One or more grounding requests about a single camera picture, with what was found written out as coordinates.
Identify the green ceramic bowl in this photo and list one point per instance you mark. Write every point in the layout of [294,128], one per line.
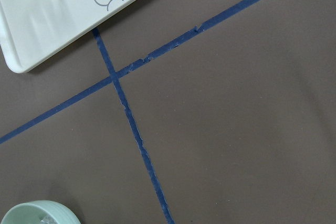
[34,211]

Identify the ice cubes in bowl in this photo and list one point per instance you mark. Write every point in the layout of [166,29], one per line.
[48,220]

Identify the cream bear tray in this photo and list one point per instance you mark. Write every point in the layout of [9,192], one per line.
[34,30]

